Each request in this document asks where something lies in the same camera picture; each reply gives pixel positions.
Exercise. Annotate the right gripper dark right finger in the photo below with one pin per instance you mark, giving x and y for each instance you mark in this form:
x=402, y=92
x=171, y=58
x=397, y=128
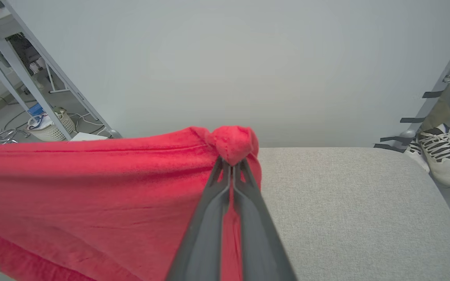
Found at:
x=258, y=242

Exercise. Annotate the white metal desk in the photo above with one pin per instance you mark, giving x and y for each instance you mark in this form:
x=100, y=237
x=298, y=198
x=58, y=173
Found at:
x=25, y=82

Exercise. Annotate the black tape strip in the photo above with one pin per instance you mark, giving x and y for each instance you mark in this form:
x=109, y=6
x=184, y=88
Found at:
x=389, y=148
x=433, y=94
x=393, y=139
x=412, y=120

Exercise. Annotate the white grey sneaker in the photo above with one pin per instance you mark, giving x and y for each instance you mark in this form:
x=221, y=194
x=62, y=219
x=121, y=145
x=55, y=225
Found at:
x=416, y=154
x=445, y=156

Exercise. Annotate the white plastic laundry basket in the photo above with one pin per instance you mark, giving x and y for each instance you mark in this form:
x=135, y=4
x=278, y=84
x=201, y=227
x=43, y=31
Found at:
x=55, y=132

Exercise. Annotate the khaki trouser leg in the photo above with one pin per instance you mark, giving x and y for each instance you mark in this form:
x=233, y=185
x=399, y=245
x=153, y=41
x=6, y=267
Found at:
x=438, y=113

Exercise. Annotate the red and white garment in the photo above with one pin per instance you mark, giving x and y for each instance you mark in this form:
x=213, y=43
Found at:
x=92, y=195

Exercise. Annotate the blue white cloth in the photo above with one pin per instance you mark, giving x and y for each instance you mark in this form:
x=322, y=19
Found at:
x=39, y=121

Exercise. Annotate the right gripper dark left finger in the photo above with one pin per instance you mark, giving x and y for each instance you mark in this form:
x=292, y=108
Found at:
x=205, y=234

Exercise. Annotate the chrome chair base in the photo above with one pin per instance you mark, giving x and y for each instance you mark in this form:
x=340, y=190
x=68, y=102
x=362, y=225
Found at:
x=4, y=136

